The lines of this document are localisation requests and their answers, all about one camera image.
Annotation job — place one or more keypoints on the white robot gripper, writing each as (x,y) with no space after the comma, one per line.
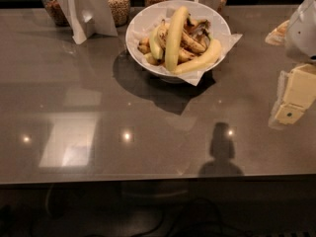
(302,34)

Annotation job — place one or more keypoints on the long yellow banana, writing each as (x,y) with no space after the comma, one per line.
(174,37)

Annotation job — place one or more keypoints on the white paper bowl liner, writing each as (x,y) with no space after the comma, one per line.
(230,40)

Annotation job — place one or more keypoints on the curved yellow banana right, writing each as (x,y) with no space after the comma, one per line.
(208,58)

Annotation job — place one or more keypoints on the brown spotted banana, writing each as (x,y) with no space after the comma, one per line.
(187,41)

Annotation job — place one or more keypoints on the white ceramic bowl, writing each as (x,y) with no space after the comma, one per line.
(149,14)

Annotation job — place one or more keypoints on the small greenish banana left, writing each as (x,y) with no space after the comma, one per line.
(155,47)

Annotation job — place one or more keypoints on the glass jar far right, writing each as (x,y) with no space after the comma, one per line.
(221,5)

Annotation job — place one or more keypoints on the glass jar of grains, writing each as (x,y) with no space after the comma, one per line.
(120,11)

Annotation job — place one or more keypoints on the glass jar of nuts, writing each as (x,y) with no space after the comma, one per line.
(55,12)

